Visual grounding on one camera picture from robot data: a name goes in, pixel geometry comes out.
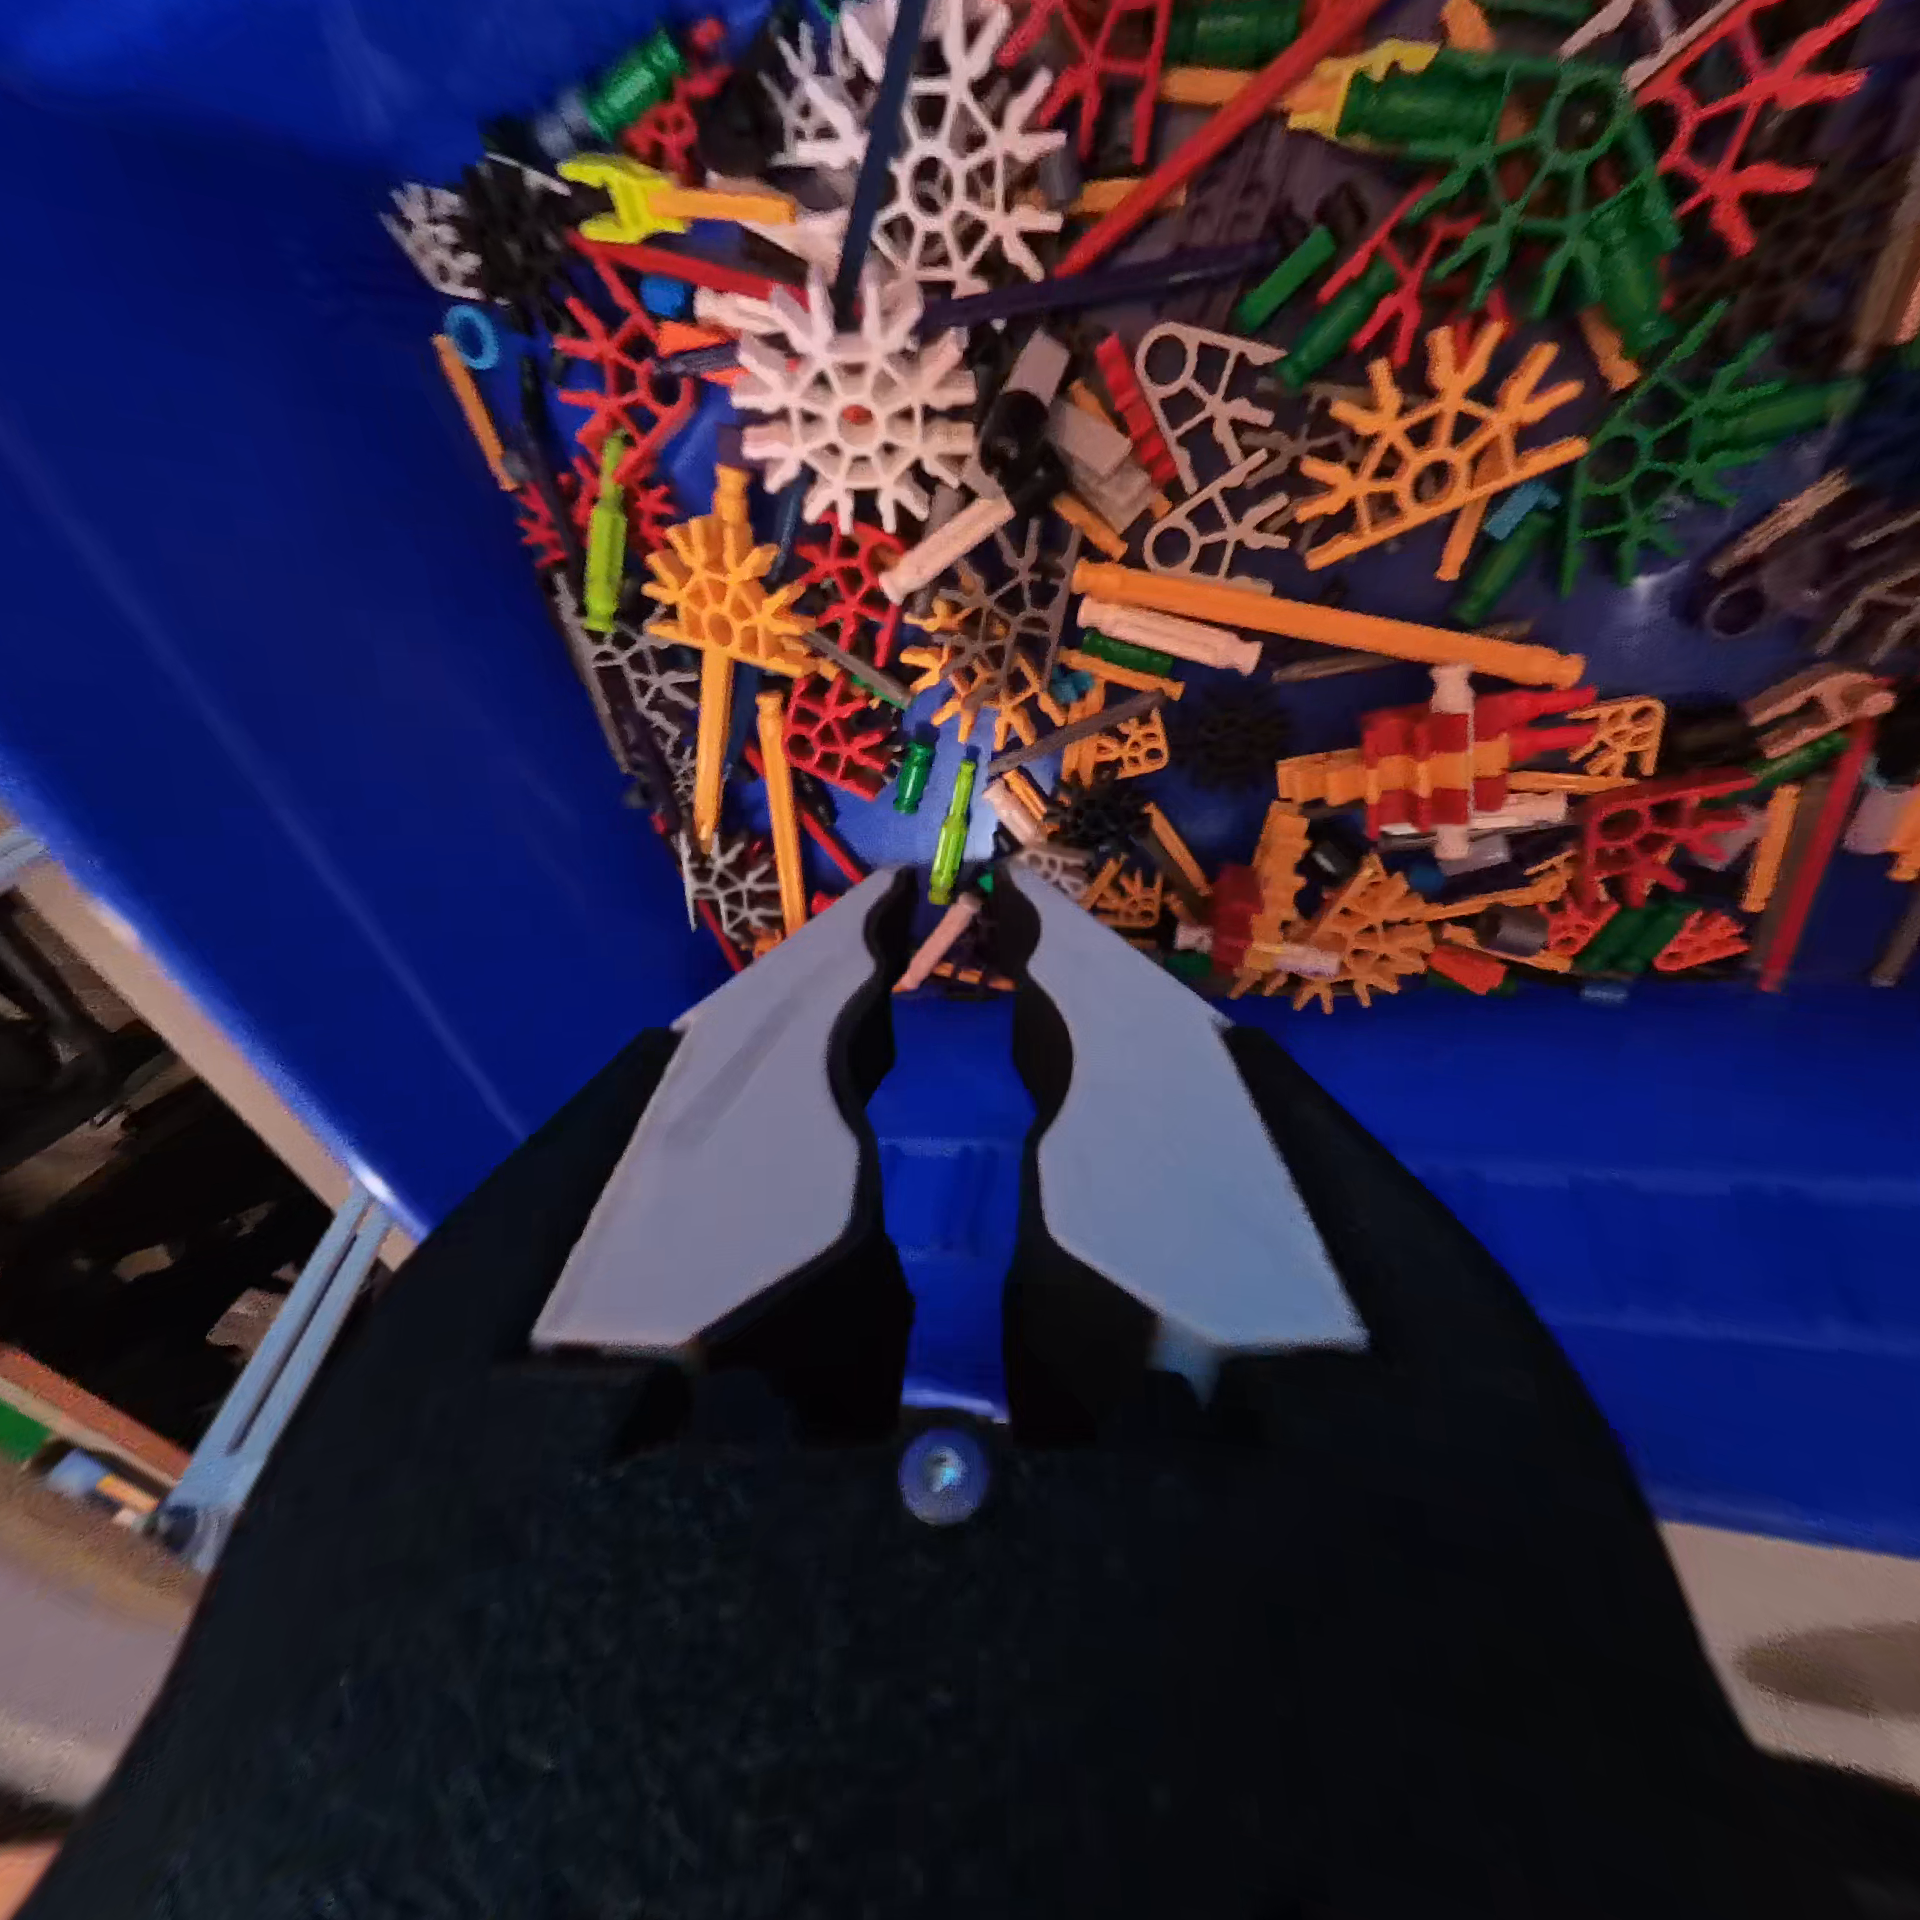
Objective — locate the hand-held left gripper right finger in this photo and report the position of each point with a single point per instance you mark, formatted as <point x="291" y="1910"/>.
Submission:
<point x="1184" y="1202"/>

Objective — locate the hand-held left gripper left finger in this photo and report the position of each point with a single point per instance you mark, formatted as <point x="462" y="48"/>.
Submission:
<point x="720" y="1186"/>

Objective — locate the pale pink rod piece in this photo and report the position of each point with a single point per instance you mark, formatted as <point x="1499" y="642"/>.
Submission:
<point x="938" y="938"/>

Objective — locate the blue bin with toy pieces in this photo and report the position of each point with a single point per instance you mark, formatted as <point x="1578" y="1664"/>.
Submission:
<point x="224" y="600"/>

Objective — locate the pile of colourful toy pieces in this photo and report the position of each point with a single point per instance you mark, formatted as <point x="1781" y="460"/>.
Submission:
<point x="1424" y="452"/>

